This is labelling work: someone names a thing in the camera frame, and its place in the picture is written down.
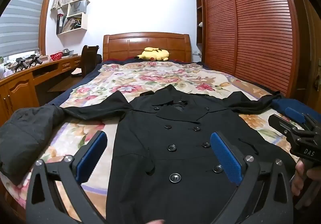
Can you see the white wall shelf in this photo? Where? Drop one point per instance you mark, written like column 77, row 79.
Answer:
column 84, row 19

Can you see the bed with floral bedspread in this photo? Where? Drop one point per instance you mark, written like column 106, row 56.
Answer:
column 150, row 80

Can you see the wooden slatted wardrobe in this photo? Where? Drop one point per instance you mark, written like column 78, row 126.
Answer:
column 250, row 25

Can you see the black buttoned coat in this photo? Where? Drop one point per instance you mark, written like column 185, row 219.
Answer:
column 160, row 188

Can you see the yellow plush toy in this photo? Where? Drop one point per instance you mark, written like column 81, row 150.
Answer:
column 155, row 54

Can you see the white paper bag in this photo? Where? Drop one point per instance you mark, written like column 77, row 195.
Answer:
column 77, row 8

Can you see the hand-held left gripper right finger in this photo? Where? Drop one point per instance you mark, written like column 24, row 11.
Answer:
column 225, row 158

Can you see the wooden door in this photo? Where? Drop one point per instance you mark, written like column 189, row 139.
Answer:
column 308, row 38

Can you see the stack of books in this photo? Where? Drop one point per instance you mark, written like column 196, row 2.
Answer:
column 71, row 24

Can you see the wooden window frame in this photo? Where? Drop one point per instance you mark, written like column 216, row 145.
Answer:
column 47, row 13

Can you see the grey window blind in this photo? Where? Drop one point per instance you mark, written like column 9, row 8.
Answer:
column 20, row 18

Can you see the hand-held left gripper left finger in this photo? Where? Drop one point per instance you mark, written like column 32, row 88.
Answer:
column 91, row 156

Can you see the black binder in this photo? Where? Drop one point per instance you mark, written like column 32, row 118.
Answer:
column 60, row 24

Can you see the dark blue cloth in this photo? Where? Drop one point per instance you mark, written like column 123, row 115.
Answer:
column 283, row 104

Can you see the wooden bed headboard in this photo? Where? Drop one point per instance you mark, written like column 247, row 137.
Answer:
column 130, row 45

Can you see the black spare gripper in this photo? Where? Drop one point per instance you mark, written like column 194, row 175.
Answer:
column 35, row 60
column 21, row 64

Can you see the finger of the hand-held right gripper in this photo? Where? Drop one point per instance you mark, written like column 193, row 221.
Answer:
column 279, row 123
column 294, row 114

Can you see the person's right hand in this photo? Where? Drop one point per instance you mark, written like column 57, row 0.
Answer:
column 298, row 176

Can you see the wooden desk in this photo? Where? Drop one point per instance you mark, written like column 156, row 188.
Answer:
column 20, row 88

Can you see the red basket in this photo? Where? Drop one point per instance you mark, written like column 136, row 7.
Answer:
column 56, row 56

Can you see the dark brown chair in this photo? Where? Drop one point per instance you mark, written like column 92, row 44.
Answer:
column 89, row 60

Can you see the dark grey padded jacket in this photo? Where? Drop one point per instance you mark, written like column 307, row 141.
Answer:
column 22, row 138

